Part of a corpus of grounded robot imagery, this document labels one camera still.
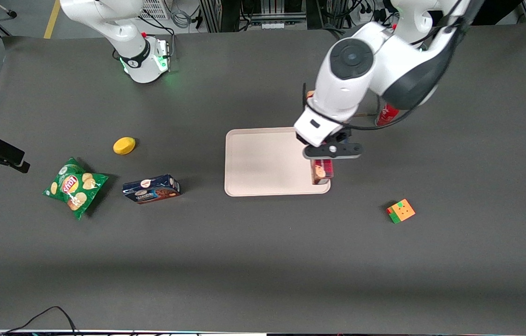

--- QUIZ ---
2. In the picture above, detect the yellow lemon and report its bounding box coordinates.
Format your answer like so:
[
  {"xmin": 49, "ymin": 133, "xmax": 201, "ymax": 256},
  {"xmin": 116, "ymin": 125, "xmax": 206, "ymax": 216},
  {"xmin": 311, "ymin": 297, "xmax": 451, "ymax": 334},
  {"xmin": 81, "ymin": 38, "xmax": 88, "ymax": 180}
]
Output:
[{"xmin": 112, "ymin": 137, "xmax": 137, "ymax": 155}]

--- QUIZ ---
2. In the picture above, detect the beige plastic tray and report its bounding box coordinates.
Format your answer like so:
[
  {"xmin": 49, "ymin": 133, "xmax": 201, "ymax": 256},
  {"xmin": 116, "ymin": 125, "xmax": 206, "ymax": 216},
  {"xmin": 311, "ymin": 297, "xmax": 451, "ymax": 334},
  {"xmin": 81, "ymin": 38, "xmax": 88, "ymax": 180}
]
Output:
[{"xmin": 224, "ymin": 127, "xmax": 331, "ymax": 197}]

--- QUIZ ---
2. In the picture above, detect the grey coiled cable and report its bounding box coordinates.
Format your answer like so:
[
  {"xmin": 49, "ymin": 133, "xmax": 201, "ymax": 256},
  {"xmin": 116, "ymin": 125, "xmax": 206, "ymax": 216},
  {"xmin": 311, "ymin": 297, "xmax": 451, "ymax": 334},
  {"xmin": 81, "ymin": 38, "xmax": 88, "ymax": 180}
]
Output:
[{"xmin": 170, "ymin": 0, "xmax": 192, "ymax": 29}]

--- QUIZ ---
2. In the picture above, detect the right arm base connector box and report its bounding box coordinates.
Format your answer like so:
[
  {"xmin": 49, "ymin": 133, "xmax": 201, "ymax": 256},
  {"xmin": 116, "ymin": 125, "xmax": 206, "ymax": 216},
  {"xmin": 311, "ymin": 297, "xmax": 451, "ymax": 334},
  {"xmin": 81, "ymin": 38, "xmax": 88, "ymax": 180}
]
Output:
[{"xmin": 153, "ymin": 38, "xmax": 172, "ymax": 73}]

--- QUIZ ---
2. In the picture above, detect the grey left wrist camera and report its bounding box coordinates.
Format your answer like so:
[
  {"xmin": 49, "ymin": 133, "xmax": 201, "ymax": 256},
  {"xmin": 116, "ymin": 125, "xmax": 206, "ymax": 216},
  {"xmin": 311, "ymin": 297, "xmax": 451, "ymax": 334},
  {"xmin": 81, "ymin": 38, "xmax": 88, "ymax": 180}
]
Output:
[{"xmin": 303, "ymin": 143, "xmax": 364, "ymax": 160}]

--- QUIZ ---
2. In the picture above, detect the dark grey table mat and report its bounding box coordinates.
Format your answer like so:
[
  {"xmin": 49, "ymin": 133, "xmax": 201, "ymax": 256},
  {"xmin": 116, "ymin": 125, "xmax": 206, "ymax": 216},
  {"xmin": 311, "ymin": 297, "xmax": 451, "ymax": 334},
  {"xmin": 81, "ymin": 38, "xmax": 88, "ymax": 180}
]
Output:
[{"xmin": 0, "ymin": 22, "xmax": 526, "ymax": 335}]

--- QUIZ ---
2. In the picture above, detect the red soda bottle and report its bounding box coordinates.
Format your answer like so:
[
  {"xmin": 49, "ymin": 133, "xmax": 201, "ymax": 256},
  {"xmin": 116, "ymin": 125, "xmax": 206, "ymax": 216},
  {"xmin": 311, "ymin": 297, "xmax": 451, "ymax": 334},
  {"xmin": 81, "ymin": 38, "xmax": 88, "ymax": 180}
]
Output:
[{"xmin": 375, "ymin": 103, "xmax": 400, "ymax": 127}]

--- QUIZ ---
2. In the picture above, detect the aluminium equipment rack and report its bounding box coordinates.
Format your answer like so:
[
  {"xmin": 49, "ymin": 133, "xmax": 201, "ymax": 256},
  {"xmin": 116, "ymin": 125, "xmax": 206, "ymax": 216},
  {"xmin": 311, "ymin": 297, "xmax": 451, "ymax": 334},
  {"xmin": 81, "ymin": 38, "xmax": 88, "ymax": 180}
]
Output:
[{"xmin": 199, "ymin": 0, "xmax": 309, "ymax": 33}]

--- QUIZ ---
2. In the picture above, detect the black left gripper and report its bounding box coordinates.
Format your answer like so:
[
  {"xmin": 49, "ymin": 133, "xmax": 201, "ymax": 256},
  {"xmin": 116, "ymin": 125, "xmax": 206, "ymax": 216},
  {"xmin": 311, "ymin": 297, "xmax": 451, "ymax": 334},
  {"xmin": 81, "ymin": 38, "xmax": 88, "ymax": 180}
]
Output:
[{"xmin": 310, "ymin": 131, "xmax": 353, "ymax": 184}]

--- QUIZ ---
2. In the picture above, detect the red cookie box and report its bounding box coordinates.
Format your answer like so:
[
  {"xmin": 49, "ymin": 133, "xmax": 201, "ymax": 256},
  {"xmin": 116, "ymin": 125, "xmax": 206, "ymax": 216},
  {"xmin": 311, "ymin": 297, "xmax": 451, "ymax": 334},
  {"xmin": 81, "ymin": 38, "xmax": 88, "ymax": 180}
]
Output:
[{"xmin": 312, "ymin": 159, "xmax": 334, "ymax": 185}]

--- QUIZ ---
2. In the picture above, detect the white vented box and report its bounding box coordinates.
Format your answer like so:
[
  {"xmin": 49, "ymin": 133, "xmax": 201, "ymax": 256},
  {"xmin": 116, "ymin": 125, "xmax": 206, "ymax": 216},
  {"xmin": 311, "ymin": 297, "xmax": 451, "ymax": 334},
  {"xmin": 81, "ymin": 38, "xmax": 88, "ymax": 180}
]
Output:
[{"xmin": 139, "ymin": 0, "xmax": 171, "ymax": 21}]

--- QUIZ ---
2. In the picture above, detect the orange green puzzle cube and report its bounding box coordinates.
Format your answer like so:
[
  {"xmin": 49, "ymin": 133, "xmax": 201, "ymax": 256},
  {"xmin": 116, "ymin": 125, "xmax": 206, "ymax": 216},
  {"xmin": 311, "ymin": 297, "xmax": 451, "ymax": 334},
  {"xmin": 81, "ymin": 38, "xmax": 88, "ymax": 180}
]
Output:
[{"xmin": 386, "ymin": 199, "xmax": 416, "ymax": 224}]

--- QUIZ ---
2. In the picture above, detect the black cable on table edge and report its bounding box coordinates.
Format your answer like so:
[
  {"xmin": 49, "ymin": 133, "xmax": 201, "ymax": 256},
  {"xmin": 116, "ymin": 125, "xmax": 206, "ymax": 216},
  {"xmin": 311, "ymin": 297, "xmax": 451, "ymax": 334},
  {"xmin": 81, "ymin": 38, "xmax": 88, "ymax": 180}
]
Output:
[{"xmin": 0, "ymin": 306, "xmax": 81, "ymax": 336}]

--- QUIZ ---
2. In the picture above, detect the green chips bag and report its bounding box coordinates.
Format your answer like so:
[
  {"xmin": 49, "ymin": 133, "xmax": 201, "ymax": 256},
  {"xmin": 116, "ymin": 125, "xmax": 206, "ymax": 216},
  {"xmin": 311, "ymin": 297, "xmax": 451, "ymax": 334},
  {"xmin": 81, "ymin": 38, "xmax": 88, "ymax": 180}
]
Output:
[{"xmin": 42, "ymin": 157, "xmax": 110, "ymax": 220}]

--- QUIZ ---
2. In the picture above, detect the blue cookie box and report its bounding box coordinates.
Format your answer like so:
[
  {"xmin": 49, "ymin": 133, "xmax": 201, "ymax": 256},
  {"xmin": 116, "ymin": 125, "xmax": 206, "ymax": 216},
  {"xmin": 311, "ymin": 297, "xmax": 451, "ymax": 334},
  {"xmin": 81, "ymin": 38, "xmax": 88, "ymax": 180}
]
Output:
[{"xmin": 122, "ymin": 174, "xmax": 182, "ymax": 205}]

